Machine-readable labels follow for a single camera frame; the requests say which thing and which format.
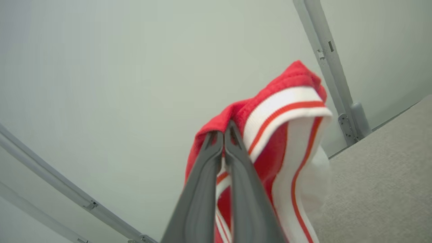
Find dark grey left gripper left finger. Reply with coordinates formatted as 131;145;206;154
161;131;224;243

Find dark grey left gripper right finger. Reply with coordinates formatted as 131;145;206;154
224;121;286;243

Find red Bulls jersey white sleeves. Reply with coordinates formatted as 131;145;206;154
184;60;334;243

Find grey cylindrical post bumper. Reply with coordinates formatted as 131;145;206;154
350;102;372;139

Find grey metal frame rail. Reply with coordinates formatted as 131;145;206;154
0;123;159;243
0;182;90;243

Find grey metal frame post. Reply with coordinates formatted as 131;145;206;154
292;0;360;146

